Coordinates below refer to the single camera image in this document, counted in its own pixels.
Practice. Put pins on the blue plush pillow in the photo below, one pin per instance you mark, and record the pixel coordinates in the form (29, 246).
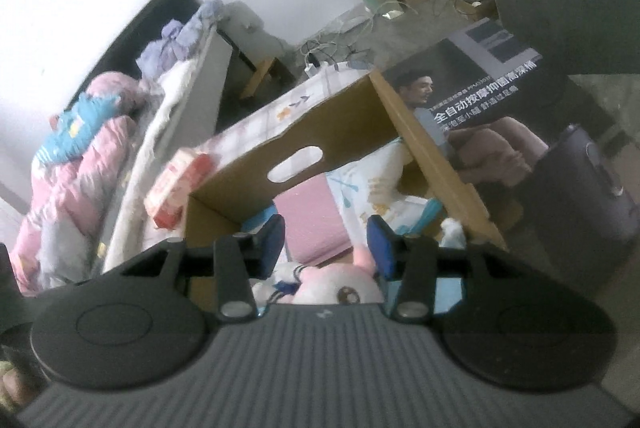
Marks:
(85, 122)

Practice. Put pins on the white mattress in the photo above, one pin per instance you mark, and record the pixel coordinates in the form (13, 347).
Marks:
(145, 157)

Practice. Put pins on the printed cardboard box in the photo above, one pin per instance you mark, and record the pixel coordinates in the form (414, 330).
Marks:
(325, 127)

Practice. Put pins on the white printed pillow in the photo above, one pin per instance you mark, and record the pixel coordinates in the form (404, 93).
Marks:
(370, 193)

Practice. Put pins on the pink cloth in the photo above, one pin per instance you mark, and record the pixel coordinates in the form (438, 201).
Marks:
(310, 218)

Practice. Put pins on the black headboard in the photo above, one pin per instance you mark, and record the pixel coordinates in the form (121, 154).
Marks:
(150, 17)

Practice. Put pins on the pink blanket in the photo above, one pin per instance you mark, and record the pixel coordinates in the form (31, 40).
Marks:
(65, 188)

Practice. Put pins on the purple clothes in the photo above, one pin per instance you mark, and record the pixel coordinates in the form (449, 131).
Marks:
(180, 37)

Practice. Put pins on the grey cabinet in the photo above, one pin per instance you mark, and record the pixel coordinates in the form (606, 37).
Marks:
(550, 7)

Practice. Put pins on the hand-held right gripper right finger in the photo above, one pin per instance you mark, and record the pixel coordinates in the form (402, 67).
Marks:
(378, 243)

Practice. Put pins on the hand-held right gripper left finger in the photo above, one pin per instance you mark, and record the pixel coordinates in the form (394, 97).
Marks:
(272, 238)

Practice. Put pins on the grey bed frame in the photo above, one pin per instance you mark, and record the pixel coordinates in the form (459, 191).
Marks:
(220, 77)

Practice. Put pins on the pink tissue pack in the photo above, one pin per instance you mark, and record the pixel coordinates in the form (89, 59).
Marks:
(175, 188)

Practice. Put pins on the pink plush toy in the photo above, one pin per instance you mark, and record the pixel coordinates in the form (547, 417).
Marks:
(325, 288)

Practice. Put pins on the dark purple round device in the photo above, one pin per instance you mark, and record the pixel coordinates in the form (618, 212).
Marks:
(585, 193)

